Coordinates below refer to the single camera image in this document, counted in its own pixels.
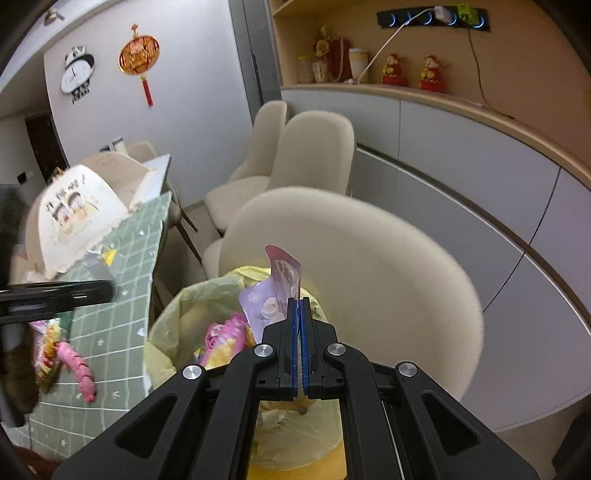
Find green checked tablecloth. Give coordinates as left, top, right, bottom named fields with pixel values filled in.
left=9, top=191, right=174, bottom=462

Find black wall power strip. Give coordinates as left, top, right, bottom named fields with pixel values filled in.
left=376, top=6, right=490, bottom=32

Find yellow brown snack packet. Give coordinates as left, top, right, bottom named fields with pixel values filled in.
left=30, top=318, right=70, bottom=393

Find mesh food cover cartoon print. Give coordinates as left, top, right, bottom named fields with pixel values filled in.
left=23, top=152, right=155, bottom=280

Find green plug with black cable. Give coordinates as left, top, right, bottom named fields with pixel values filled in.
left=455, top=2, right=515, bottom=120

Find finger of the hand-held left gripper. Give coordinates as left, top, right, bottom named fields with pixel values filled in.
left=0, top=281, right=114, bottom=319

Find beige chair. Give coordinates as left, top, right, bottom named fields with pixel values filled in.
left=219, top=187, right=485, bottom=402
left=202, top=111, right=356, bottom=282
left=124, top=141, right=160, bottom=162
left=204, top=100, right=289, bottom=234

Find white yellow tumbler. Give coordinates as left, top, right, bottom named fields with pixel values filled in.
left=348, top=47, right=369, bottom=84

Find yellow bin liner bag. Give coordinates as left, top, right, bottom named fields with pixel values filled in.
left=145, top=265, right=345, bottom=472

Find white charger with cable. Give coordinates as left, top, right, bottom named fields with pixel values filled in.
left=346, top=6, right=455, bottom=86

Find red round wall ornament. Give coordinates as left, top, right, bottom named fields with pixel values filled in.
left=119, top=24, right=161, bottom=108

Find lavender pink wrapper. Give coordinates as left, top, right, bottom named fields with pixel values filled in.
left=239, top=246, right=311, bottom=402

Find dark red gift bag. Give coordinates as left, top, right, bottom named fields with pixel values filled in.
left=325, top=39, right=350, bottom=83

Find panda wall clock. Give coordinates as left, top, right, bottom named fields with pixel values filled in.
left=61, top=45, right=95, bottom=106

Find beige dining chairs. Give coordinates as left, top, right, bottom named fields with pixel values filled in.
left=281, top=85, right=591, bottom=432

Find red seated figurine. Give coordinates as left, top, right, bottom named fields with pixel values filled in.
left=381, top=52, right=409, bottom=87
left=418, top=54, right=448, bottom=93

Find pink caterpillar toy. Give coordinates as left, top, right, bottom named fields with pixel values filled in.
left=54, top=340, right=99, bottom=403

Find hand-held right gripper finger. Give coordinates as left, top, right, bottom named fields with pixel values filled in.
left=300, top=298, right=541, bottom=480
left=53, top=298, right=301, bottom=480

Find pink snack wrapper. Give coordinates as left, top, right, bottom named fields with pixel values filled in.
left=194, top=314, right=257, bottom=370

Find flower ornament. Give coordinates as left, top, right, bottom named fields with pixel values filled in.
left=315, top=26, right=333, bottom=58

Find wooden wall shelf unit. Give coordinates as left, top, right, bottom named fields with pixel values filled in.
left=268, top=0, right=591, bottom=171

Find person's left forearm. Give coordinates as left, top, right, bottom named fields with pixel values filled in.
left=0, top=323, right=41, bottom=416

